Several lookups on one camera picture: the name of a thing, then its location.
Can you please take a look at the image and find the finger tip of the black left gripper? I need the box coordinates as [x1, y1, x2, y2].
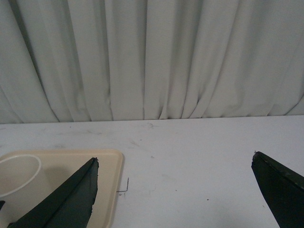
[0, 200, 5, 210]

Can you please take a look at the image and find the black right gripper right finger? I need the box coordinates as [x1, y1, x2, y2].
[251, 152, 304, 228]

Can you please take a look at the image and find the white smiley mug black handle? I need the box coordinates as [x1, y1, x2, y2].
[0, 154, 55, 228]

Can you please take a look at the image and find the white pleated curtain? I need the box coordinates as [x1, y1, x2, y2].
[0, 0, 304, 124]

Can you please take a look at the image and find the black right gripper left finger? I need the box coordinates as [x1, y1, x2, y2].
[8, 158, 99, 228]

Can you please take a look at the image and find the beige plastic tray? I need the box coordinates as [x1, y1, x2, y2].
[0, 149, 124, 228]

